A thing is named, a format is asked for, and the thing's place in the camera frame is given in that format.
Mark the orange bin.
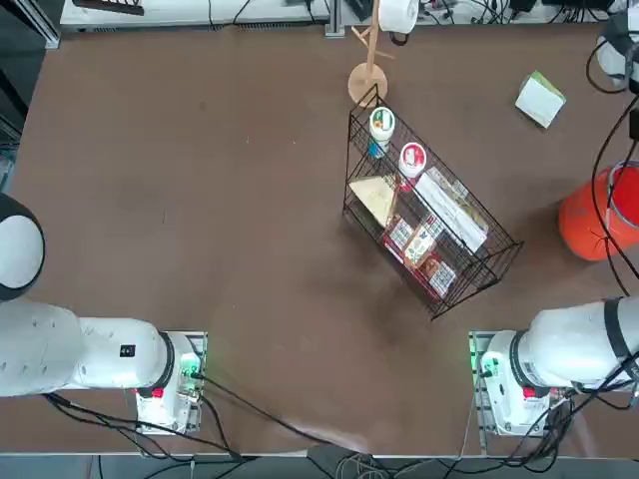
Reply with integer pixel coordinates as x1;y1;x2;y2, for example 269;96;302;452
557;160;639;262

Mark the green tissue pack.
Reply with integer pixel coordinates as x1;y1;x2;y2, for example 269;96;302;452
518;70;568;130

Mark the wrapped triangle sandwich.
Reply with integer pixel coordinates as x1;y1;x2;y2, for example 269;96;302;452
347;173;401;229

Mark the orange snack box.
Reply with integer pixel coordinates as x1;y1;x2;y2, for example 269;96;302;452
402;225;436;269

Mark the red-lid white jar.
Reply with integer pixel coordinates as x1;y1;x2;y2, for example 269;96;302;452
397;142;429;194

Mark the red patterned snack box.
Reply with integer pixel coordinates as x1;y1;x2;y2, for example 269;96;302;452
381;217;458;301

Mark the green-lid white jar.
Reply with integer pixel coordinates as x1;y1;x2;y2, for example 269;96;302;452
367;106;397;151

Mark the long white yellow box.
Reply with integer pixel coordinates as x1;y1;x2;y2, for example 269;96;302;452
413;167;490;253

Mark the wooden roll holder stand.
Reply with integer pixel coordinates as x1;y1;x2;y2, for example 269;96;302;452
347;0;395;109

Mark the white paper towel roll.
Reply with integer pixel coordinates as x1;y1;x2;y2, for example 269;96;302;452
377;0;420;35

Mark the white bench top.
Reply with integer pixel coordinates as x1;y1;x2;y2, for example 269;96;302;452
59;0;331;27

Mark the dark brown wooden rack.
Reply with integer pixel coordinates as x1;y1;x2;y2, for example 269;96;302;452
72;0;146;16

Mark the black wire shelf rack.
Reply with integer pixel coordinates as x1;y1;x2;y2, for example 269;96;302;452
341;83;525;321

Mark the black cable on table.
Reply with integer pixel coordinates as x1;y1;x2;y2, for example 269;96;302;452
197;371;373;458

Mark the aluminium profile post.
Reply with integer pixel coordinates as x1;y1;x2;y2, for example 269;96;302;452
324;0;346;38

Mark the aluminium frame rail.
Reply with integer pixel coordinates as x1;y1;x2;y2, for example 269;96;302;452
19;0;61;50

